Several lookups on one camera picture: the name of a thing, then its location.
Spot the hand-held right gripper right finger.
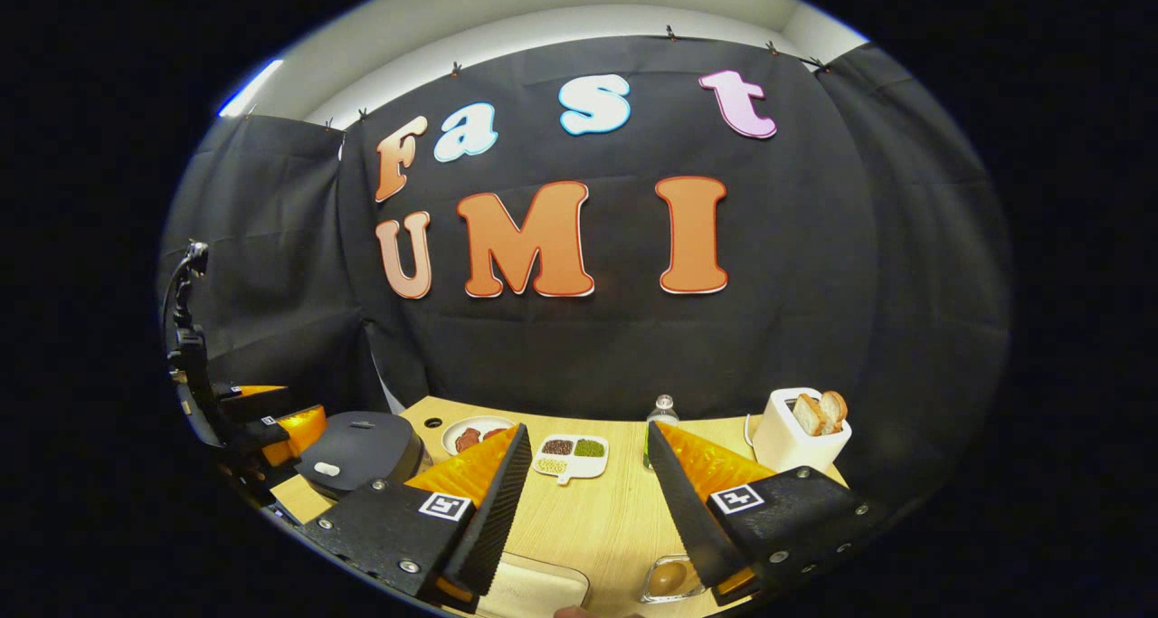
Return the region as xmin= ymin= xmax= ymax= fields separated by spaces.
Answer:
xmin=647 ymin=420 xmax=884 ymax=606

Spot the white divided bean dish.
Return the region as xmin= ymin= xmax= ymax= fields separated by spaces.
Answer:
xmin=532 ymin=433 xmax=610 ymax=486

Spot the green label plastic bottle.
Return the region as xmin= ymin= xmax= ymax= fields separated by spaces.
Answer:
xmin=643 ymin=395 xmax=680 ymax=471

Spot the clear glass dish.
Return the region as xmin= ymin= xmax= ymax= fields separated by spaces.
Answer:
xmin=475 ymin=552 xmax=591 ymax=617

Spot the white toaster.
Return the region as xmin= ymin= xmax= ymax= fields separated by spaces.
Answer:
xmin=751 ymin=387 xmax=852 ymax=474

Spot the round white plate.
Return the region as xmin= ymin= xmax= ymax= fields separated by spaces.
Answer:
xmin=441 ymin=416 xmax=517 ymax=457

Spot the black backdrop cloth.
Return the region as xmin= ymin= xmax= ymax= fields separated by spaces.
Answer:
xmin=161 ymin=37 xmax=1012 ymax=510

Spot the black and silver rice cooker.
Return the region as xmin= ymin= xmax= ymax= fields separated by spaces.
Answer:
xmin=296 ymin=411 xmax=426 ymax=501

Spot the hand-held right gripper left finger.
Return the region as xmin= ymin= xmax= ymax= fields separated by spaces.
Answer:
xmin=299 ymin=423 xmax=534 ymax=606

